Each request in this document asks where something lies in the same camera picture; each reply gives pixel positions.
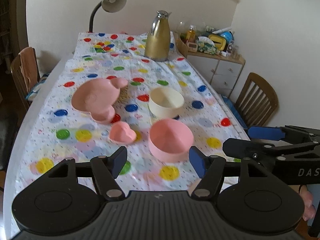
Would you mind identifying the pink heart dish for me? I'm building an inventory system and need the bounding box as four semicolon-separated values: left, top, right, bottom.
108;121;137;145

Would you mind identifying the pink bowl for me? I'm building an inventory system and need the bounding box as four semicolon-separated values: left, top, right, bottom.
148;119;194;163

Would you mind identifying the pink mouse-ear plate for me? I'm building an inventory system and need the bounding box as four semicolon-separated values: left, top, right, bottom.
71;77;128;125

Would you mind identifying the cream bowl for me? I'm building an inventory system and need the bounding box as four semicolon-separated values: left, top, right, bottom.
149;87;184;119

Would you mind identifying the large white plate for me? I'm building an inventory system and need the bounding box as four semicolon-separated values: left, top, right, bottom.
187;177;239;196

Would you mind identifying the small kitchen timer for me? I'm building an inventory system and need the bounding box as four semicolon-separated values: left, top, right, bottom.
187;42;198;53

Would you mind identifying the right hand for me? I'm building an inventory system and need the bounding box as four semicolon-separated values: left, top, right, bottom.
299;185;316;221

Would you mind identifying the right wooden chair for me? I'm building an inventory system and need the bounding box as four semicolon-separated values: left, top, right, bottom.
234;73;279;128

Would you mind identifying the wooden chair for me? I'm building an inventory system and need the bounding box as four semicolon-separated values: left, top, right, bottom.
234;73;279;128
10;55;31;112

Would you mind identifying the balloon birthday tablecloth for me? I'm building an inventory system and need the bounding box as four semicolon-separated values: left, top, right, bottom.
15;33;246;192

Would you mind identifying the white drawer cabinet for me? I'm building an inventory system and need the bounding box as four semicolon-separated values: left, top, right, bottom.
175;37;245;97

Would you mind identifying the yellow tissue box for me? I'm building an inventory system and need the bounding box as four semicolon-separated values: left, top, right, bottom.
208;34;227;51

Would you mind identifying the black leather chair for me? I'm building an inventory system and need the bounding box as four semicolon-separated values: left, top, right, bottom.
0;109;20;193

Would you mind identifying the blue globe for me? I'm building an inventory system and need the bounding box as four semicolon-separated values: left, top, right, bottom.
220;31;234;44

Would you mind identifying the left wooden chair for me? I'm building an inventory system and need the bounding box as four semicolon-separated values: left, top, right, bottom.
10;55;31;112

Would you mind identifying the orange juice bottle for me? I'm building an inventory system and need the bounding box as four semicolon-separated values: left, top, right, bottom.
186;25;196;43

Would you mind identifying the gold thermos jug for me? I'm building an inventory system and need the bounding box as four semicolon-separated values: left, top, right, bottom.
144;10;171;62

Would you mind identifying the grey desk lamp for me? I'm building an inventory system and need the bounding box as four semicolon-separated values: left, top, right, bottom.
88;0;127;33

